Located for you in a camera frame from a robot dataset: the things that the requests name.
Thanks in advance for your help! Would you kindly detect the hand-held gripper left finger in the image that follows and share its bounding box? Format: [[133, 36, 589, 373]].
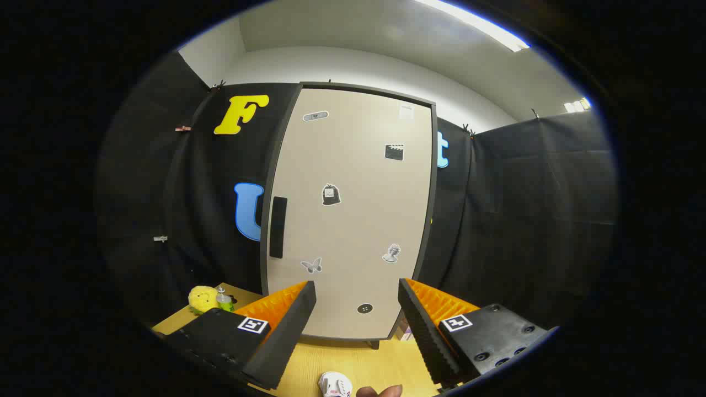
[[165, 280, 317, 391]]

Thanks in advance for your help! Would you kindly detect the black backdrop cloth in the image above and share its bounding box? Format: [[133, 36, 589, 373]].
[[97, 51, 617, 331]]

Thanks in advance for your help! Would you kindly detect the dark grey shoe cabinet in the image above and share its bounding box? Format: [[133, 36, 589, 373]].
[[259, 82, 439, 350]]

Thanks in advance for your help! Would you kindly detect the yellow pineapple plush toy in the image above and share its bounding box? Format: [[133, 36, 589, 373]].
[[188, 286, 220, 315]]

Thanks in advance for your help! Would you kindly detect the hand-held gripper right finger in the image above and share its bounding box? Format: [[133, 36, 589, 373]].
[[398, 278, 559, 388]]

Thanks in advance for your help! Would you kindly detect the white shoe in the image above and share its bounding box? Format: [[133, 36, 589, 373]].
[[318, 372, 352, 397]]

